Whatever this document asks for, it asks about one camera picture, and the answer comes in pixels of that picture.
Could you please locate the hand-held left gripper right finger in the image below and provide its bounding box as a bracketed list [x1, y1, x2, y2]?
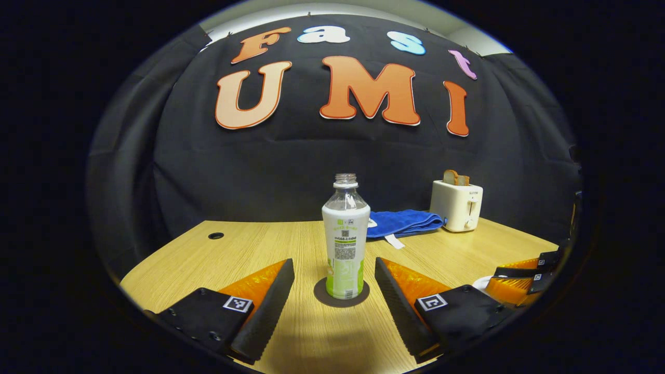
[374, 257, 520, 364]

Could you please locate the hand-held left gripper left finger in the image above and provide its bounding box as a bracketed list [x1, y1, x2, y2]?
[144, 258, 295, 365]

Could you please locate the round dark brown coaster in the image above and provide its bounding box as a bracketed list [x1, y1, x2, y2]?
[313, 277, 370, 308]

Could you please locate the plastic water bottle green label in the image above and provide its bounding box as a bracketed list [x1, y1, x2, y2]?
[322, 173, 371, 300]

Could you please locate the folded blue towel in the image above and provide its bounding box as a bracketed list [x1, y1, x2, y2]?
[365, 209, 446, 250]

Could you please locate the white toaster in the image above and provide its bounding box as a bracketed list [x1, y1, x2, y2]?
[430, 180, 484, 233]

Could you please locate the black backdrop cloth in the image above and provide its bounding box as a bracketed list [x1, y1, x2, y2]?
[86, 13, 581, 281]

